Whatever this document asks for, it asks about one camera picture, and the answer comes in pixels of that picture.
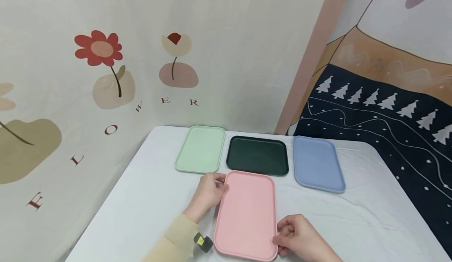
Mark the person's right forearm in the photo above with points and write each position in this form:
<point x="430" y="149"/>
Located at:
<point x="334" y="258"/>

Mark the person's right hand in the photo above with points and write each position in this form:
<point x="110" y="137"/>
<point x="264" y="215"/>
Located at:
<point x="305" y="240"/>

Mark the dark green tray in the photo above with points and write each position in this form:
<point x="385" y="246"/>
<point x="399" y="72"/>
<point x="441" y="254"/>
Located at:
<point x="257" y="155"/>

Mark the pink tray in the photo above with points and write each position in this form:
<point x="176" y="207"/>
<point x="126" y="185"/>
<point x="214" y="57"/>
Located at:
<point x="247" y="215"/>

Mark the light green tray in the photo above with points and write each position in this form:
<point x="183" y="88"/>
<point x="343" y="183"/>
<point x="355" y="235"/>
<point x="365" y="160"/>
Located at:
<point x="200" y="149"/>

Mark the blue tray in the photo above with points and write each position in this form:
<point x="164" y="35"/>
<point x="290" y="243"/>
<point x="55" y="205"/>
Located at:
<point x="317" y="163"/>

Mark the black wrist band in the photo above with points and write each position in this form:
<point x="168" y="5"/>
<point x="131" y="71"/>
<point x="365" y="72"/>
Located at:
<point x="204" y="243"/>

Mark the person's left hand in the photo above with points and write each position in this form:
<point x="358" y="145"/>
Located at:
<point x="206" y="195"/>

